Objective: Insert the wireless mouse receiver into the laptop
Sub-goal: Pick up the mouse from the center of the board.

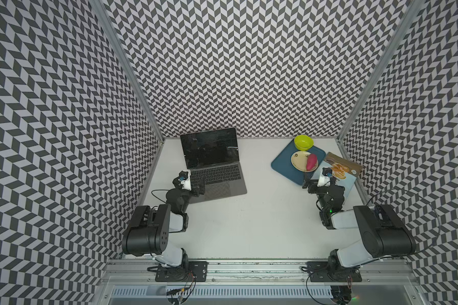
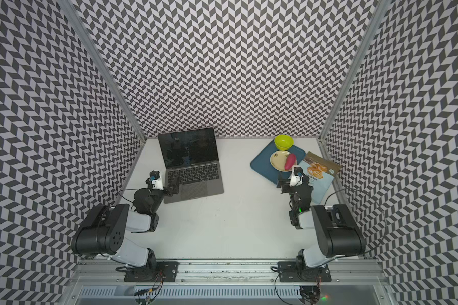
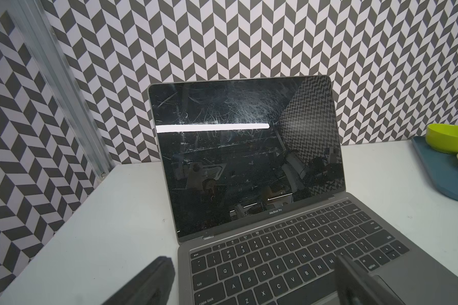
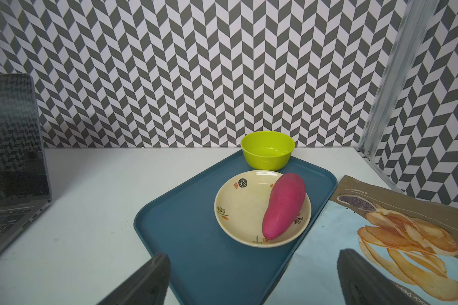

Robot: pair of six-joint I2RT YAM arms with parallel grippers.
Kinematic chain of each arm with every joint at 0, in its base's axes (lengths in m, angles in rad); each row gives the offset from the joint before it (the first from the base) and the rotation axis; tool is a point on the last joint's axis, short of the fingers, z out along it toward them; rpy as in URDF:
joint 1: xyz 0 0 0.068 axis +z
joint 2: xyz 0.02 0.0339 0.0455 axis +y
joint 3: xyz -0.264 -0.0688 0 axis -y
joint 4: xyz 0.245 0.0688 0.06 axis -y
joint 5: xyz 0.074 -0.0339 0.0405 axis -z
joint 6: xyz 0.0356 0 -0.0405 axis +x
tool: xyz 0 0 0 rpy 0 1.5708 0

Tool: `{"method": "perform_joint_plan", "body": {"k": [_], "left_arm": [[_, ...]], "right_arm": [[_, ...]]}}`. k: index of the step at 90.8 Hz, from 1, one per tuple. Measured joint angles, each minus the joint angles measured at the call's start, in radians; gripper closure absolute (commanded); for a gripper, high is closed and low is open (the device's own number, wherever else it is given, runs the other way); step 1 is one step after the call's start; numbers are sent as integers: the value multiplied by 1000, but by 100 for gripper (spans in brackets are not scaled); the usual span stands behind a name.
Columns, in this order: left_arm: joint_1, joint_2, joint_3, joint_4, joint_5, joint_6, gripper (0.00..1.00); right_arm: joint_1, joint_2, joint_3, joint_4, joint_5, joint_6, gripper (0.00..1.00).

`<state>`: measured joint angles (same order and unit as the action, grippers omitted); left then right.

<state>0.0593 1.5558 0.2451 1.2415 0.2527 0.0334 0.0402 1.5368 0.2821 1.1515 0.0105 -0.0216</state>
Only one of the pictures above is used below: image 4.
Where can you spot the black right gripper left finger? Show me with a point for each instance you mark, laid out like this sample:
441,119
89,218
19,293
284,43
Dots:
148,285

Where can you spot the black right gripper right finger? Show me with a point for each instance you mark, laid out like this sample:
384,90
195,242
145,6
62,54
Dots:
361,283

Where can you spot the grey laptop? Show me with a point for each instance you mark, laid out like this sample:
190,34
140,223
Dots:
25,191

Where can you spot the teal plastic tray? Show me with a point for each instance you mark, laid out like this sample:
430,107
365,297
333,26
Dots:
207,265

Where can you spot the cassava chips bag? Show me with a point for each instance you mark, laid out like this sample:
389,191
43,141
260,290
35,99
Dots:
412,243

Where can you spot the magenta sweet potato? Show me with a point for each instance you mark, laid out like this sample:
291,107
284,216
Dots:
285,203

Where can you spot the cream patterned plate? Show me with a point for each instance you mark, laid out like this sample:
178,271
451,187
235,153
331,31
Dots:
240,206

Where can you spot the lime green bowl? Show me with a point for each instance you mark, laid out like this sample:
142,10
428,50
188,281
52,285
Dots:
267,150

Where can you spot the aluminium corner post right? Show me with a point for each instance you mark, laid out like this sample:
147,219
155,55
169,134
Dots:
412,31

